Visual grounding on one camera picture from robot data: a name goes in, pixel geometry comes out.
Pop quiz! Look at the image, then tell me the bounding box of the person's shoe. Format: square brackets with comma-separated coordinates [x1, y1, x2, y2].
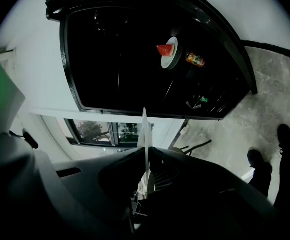
[247, 148, 273, 170]
[277, 123, 290, 150]

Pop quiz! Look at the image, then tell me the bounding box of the person's right shoe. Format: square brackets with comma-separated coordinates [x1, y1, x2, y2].
[277, 123, 290, 150]

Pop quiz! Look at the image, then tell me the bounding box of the person's left shoe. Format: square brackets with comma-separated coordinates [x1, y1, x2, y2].
[247, 148, 273, 170]

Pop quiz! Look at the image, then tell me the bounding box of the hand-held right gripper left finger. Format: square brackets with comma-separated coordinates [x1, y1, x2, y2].
[52, 147, 146, 235]

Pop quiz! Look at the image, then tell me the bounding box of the black framed window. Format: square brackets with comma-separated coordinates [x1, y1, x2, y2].
[64, 118, 155, 149]

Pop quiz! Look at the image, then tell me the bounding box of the red watermelon slice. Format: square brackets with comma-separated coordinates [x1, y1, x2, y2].
[156, 44, 173, 58]

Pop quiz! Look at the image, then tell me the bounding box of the orange drink can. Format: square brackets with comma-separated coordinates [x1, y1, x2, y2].
[185, 51, 205, 68]

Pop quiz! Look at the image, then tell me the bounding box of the black mini fridge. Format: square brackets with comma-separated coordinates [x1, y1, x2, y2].
[45, 0, 258, 121]

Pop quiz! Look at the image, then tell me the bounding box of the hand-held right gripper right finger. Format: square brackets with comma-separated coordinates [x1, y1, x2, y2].
[134, 146, 275, 240]

